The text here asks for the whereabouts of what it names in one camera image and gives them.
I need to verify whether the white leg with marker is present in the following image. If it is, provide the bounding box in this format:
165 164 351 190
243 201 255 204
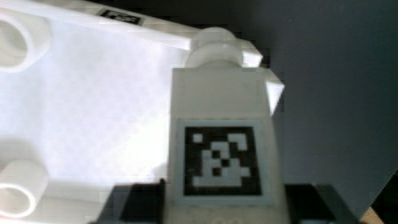
163 28 289 224

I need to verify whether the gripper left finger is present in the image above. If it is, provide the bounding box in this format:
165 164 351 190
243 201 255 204
88 179 165 224

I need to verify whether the white square tabletop part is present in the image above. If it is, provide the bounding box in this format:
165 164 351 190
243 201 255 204
0 0 284 224

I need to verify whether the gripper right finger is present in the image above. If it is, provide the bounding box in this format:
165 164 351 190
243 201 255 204
284 184 358 224

